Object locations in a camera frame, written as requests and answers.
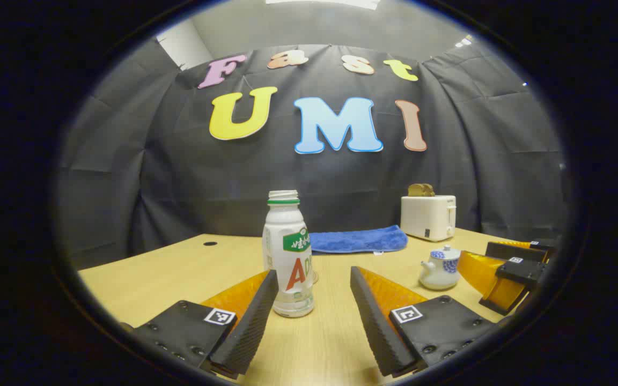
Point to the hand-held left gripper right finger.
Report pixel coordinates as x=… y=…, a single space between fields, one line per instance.
x=374 y=321

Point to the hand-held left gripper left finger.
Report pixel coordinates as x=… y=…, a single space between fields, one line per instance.
x=252 y=321

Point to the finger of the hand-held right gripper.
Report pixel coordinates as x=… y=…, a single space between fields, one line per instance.
x=507 y=250
x=523 y=271

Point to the white blue-patterned teacup lid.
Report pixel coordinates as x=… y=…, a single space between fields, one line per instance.
x=444 y=254

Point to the white blue-patterned teacup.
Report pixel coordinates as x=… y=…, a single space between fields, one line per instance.
x=438 y=276

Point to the white water bottle green label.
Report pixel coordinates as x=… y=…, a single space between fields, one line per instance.
x=286 y=225

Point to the blue towel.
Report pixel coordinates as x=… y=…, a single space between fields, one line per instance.
x=357 y=239

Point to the white toaster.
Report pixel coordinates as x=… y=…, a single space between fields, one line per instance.
x=427 y=217

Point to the brown toast slice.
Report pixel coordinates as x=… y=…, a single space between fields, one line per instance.
x=414 y=191
x=428 y=190

